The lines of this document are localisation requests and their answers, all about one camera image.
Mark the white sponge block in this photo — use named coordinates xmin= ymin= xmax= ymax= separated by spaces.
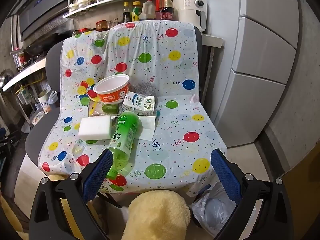
xmin=78 ymin=115 xmax=112 ymax=141

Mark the green plastic bottle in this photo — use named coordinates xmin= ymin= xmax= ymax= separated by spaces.
xmin=106 ymin=111 xmax=140 ymax=180

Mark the yellow strip snack wrapper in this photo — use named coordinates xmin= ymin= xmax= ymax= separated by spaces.
xmin=88 ymin=96 xmax=102 ymax=116

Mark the green cucumber piece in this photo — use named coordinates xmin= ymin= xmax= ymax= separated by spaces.
xmin=101 ymin=104 xmax=119 ymax=114

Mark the white paper napkin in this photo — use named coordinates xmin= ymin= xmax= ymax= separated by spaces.
xmin=135 ymin=116 xmax=156 ymax=141

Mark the white milk carton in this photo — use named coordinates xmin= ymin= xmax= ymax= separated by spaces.
xmin=122 ymin=92 xmax=156 ymax=116

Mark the orange white instant noodle bowl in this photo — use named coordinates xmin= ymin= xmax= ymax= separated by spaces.
xmin=93 ymin=74 xmax=130 ymax=105

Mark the yellow fleece sleeve forearm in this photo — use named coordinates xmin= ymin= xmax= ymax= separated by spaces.
xmin=122 ymin=190 xmax=191 ymax=239

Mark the white trash bag bin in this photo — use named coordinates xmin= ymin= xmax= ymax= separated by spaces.
xmin=190 ymin=181 xmax=236 ymax=237

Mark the kitchen counter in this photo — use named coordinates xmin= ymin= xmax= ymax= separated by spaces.
xmin=2 ymin=57 xmax=46 ymax=92

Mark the balloon print plastic tablecloth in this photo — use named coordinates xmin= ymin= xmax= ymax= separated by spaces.
xmin=37 ymin=20 xmax=227 ymax=197

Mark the white refrigerator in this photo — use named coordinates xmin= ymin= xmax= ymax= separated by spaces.
xmin=205 ymin=0 xmax=299 ymax=147

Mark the dark soy sauce bottle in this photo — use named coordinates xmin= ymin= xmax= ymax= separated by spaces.
xmin=123 ymin=2 xmax=132 ymax=23

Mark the large cooking oil bottle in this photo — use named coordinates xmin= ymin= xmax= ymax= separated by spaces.
xmin=155 ymin=0 xmax=174 ymax=21

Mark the yellow cap green bottle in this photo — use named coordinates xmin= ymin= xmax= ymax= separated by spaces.
xmin=131 ymin=1 xmax=142 ymax=22

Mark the range hood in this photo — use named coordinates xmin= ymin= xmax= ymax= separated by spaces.
xmin=9 ymin=0 xmax=72 ymax=41

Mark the white vinegar jug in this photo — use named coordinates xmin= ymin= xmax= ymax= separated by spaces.
xmin=139 ymin=0 xmax=156 ymax=21

